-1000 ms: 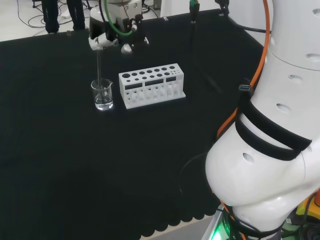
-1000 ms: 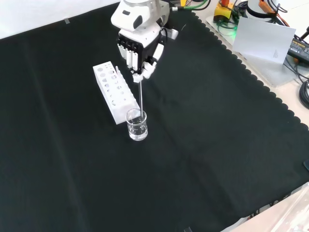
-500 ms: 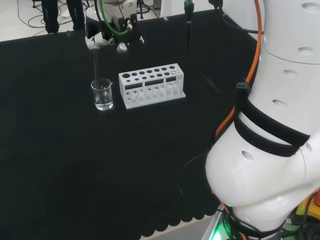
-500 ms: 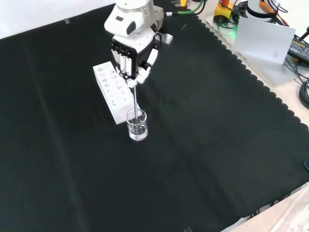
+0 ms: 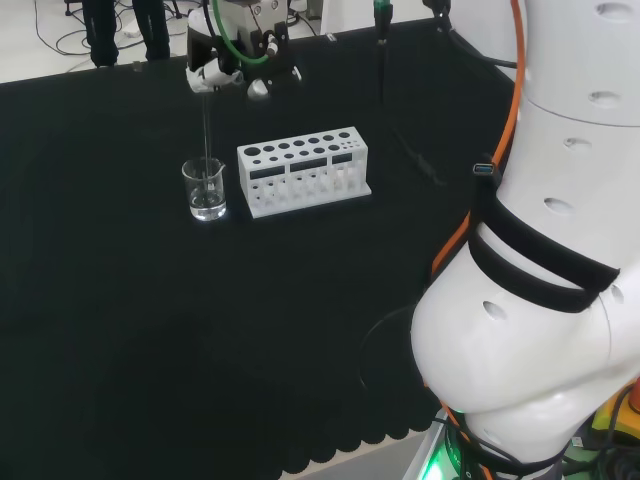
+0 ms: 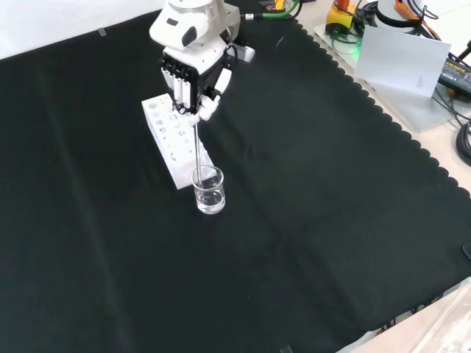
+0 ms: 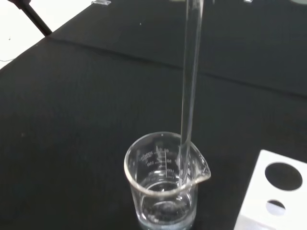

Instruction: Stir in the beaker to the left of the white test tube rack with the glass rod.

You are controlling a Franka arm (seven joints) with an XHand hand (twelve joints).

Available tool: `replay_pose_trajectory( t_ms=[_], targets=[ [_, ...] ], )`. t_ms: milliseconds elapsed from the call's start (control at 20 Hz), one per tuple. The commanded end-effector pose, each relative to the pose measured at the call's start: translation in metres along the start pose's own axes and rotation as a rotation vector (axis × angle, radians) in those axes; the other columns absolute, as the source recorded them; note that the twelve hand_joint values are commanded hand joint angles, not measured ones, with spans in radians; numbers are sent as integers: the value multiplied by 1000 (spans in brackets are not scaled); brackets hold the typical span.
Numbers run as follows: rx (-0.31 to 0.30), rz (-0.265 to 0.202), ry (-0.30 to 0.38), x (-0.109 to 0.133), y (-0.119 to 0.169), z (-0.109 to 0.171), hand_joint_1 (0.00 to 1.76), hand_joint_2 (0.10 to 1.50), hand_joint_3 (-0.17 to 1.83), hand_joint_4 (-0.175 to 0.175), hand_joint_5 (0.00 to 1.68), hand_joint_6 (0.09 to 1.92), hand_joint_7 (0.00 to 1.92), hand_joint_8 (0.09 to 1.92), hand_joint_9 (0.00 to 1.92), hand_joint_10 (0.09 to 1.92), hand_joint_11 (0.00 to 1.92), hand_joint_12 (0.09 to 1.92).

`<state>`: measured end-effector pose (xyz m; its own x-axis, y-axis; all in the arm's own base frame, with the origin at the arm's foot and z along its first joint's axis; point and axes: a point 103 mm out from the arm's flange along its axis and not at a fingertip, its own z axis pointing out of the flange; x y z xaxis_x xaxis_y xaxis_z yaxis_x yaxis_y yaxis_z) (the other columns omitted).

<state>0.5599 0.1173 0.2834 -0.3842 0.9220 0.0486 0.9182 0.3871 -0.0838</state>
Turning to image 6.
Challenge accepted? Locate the clear glass rod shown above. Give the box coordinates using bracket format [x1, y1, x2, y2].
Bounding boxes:
[192, 119, 204, 185]

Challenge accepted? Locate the small clear glass beaker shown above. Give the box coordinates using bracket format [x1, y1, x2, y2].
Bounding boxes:
[191, 165, 226, 216]

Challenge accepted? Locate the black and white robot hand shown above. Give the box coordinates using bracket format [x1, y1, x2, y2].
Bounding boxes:
[160, 35, 237, 124]

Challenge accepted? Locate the white test tube rack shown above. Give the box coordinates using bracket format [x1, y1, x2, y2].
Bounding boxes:
[141, 93, 215, 190]

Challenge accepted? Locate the orange cable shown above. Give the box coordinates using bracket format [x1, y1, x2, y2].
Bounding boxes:
[396, 0, 442, 42]

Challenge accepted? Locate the hex key set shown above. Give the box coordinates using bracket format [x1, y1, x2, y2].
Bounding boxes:
[258, 0, 292, 11]

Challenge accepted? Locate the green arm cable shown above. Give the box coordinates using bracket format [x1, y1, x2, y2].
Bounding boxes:
[239, 0, 305, 21]

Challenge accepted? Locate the black bench cloth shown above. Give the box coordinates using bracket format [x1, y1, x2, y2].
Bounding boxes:
[0, 0, 471, 353]

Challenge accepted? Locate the yellow stop button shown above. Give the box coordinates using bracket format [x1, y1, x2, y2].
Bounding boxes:
[326, 0, 364, 37]

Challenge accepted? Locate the pale board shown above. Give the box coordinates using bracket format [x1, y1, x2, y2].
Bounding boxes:
[354, 24, 453, 99]

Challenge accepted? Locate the black cable bundle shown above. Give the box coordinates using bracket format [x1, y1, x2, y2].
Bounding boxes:
[455, 122, 471, 167]

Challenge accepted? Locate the black power adapter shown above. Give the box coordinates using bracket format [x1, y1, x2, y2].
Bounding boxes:
[439, 54, 471, 93]

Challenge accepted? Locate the grey base plate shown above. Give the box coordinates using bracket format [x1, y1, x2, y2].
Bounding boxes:
[312, 18, 471, 132]

